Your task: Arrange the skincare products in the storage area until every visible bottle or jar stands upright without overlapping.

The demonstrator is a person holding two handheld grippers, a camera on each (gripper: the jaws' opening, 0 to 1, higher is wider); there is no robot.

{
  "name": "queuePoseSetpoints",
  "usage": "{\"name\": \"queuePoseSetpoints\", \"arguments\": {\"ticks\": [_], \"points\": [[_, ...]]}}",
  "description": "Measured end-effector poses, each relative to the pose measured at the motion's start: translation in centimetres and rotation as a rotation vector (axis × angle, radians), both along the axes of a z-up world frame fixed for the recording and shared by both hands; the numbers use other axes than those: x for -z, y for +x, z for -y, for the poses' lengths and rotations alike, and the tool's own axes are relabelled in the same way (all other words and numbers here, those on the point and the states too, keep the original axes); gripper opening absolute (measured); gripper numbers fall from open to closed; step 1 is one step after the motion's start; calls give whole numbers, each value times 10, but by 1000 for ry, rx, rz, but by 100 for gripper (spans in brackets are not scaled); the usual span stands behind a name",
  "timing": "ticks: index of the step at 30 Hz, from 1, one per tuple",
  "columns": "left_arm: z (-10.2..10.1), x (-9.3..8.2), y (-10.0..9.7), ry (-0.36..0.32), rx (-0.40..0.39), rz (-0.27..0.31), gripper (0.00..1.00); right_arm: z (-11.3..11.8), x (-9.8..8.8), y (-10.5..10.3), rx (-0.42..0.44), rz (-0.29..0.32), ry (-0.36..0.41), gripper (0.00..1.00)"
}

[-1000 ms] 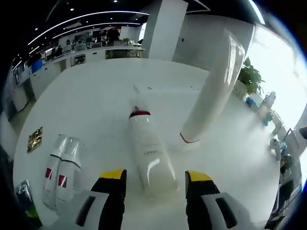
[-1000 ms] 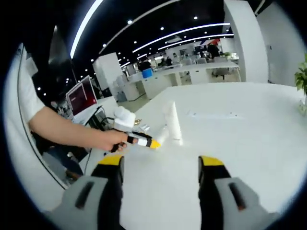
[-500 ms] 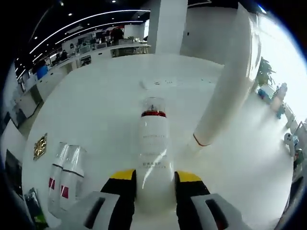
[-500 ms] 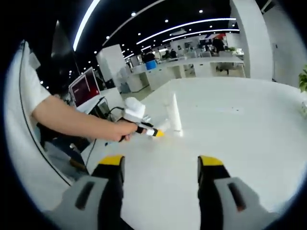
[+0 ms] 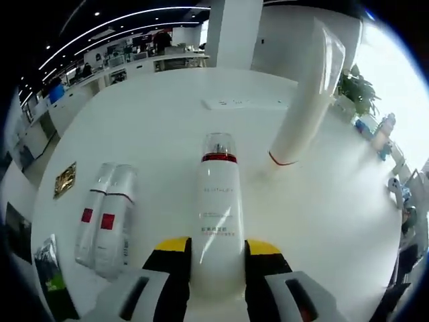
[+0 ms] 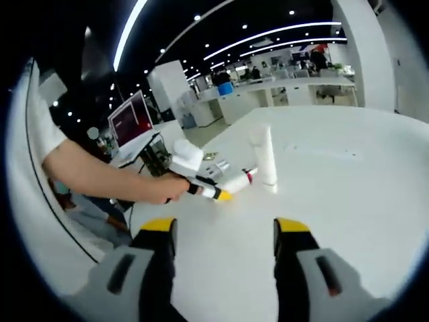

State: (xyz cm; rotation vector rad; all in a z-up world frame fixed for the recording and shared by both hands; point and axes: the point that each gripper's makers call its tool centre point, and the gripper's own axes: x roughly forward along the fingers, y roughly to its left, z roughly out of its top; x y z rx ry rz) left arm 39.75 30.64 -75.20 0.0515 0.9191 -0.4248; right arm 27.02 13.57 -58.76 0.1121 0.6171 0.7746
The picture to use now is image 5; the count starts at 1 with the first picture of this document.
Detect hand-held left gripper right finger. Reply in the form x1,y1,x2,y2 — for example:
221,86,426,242
243,237,340,322

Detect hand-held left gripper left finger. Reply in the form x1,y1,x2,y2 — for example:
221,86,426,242
81,236,193,322

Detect green black face mask packet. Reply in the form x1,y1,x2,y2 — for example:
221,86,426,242
32,233,67,301

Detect white skincare bottle red collar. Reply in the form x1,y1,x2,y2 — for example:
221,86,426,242
189,132,248,300

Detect white skincare tube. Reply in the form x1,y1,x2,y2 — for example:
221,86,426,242
267,16,347,168

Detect gold foil sachet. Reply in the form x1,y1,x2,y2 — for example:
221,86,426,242
52,161,78,201

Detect white table outlet panel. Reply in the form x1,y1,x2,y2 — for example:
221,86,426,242
200,98,290,110

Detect colourful toy figure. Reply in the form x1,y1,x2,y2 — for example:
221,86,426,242
371,113,398,162

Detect white plant pot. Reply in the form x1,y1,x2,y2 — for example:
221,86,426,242
334,95,357,118

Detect green potted plant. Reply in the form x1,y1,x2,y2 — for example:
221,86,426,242
336,64,382,117

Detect white office desk row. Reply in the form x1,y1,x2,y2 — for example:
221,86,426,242
9,50,211,162

